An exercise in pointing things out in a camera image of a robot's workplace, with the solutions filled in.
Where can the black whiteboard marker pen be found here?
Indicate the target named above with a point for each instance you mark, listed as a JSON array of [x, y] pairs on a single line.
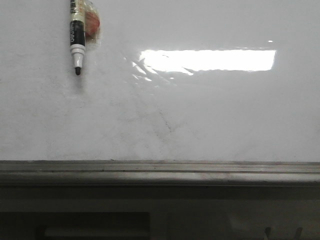
[[77, 37]]

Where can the white whiteboard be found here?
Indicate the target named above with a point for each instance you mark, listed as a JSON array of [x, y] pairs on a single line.
[[177, 80]]

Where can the grey metal whiteboard tray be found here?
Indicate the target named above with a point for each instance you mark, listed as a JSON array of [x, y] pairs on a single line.
[[157, 173]]

